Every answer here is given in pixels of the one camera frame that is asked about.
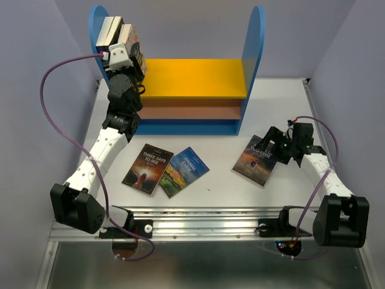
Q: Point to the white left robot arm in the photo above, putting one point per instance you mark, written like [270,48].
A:
[74,203]

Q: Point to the blue and yellow bookshelf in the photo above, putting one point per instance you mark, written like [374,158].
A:
[194,96]

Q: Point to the Little Women book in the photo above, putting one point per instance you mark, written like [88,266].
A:
[130,38]

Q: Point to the Jane Eyre book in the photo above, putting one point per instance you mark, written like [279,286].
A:
[101,38]

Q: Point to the Animal Farm book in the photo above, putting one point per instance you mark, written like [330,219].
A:
[184,168]

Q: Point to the A Tale of Two Cities book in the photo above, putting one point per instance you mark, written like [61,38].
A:
[255,164]

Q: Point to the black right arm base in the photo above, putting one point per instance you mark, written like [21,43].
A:
[276,228]

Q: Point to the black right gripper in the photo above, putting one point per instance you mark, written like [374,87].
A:
[275,135]

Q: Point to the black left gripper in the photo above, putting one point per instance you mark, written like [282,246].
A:
[129,70]

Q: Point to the Nineteen Eighty-Four book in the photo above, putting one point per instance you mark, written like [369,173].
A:
[115,30]

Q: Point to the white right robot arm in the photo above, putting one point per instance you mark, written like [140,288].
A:
[341,219]

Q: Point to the Three Days to See book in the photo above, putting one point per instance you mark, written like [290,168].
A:
[147,169]

